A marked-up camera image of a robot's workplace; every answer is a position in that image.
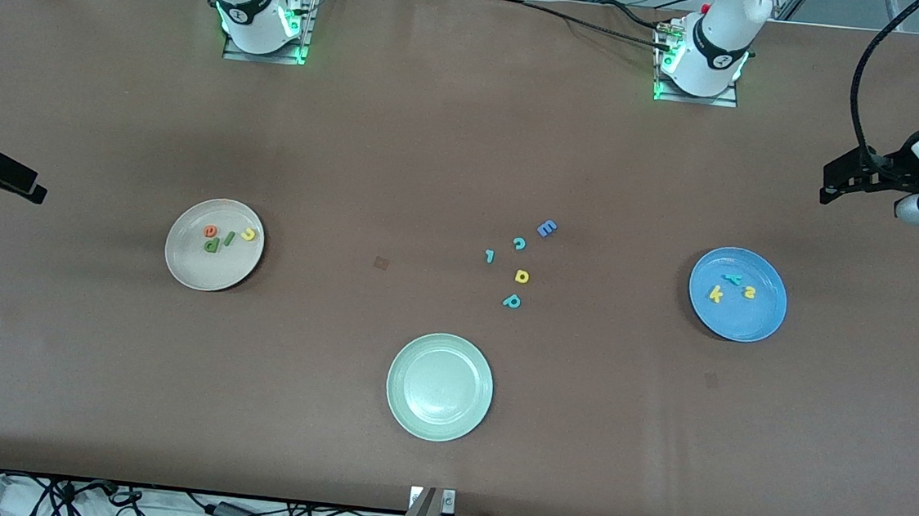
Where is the brown table mat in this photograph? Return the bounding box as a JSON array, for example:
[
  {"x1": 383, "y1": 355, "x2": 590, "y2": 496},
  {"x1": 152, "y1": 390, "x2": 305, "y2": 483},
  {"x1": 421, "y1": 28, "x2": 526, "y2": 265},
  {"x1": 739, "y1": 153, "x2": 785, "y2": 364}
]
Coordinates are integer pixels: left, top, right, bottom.
[{"x1": 0, "y1": 0, "x2": 919, "y2": 516}]

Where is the blue round plate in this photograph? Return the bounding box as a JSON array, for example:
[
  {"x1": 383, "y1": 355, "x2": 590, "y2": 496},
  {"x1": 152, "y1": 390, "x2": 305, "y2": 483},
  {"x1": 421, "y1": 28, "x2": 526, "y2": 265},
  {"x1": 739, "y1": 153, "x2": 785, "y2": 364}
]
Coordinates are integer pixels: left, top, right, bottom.
[{"x1": 684, "y1": 244, "x2": 792, "y2": 347}]

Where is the long black cable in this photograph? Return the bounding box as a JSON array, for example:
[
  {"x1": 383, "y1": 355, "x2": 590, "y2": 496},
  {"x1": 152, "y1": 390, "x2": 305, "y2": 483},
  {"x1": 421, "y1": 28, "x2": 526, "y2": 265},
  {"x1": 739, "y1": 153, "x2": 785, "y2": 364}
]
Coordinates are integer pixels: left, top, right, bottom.
[{"x1": 489, "y1": 0, "x2": 681, "y2": 55}]

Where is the white stand bracket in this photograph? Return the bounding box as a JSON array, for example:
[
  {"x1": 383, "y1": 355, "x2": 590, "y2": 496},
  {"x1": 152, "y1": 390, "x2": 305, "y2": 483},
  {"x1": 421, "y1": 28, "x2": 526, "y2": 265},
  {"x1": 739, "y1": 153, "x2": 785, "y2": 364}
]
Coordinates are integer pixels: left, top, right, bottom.
[{"x1": 408, "y1": 486, "x2": 458, "y2": 515}]

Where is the pale green round plate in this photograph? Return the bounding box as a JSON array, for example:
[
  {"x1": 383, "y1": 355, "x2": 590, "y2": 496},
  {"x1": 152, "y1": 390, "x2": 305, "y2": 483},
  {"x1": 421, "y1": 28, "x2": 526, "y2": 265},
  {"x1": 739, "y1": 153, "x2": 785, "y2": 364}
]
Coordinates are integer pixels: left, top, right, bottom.
[{"x1": 383, "y1": 329, "x2": 498, "y2": 446}]

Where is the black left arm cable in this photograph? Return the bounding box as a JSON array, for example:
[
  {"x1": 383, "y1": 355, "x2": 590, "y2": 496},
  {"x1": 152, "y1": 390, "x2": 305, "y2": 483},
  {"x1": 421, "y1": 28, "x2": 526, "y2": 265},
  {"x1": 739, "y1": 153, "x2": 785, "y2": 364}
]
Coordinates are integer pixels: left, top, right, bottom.
[{"x1": 844, "y1": 0, "x2": 919, "y2": 176}]

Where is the light brown round plate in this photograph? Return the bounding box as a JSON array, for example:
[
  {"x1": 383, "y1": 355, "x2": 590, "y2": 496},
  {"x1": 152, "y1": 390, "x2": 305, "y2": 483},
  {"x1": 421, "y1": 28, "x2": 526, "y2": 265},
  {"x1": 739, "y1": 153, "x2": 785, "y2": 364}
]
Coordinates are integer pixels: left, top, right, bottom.
[{"x1": 162, "y1": 194, "x2": 269, "y2": 297}]

